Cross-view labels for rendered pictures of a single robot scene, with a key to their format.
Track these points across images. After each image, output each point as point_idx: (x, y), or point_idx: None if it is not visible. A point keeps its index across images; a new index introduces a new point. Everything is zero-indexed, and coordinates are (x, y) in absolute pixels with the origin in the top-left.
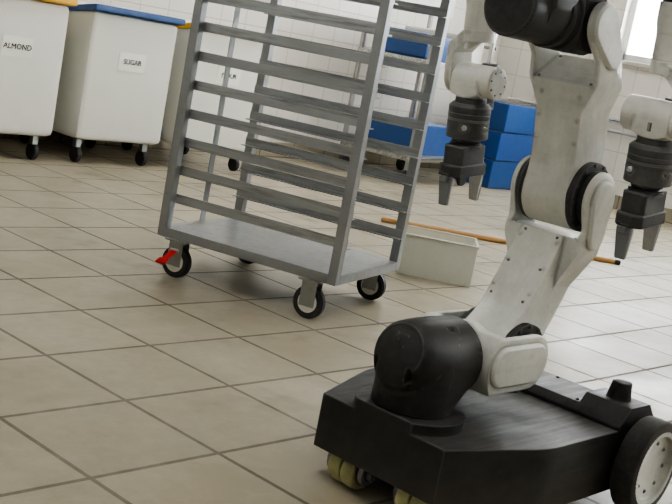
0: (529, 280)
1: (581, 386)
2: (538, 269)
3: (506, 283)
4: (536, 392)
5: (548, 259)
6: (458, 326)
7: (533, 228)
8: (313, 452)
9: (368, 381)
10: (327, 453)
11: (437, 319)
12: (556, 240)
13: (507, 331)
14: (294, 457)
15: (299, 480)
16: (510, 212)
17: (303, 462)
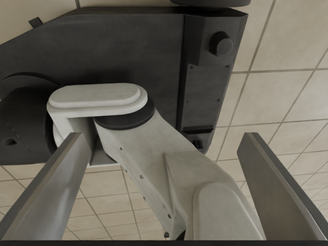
0: (136, 184)
1: (215, 115)
2: (143, 197)
3: (129, 164)
4: (178, 107)
5: (152, 210)
6: (40, 162)
7: (171, 223)
8: (39, 4)
9: (44, 45)
10: (51, 10)
11: (15, 160)
12: (166, 230)
13: (109, 155)
14: (17, 5)
15: (7, 40)
16: (185, 216)
17: (22, 16)
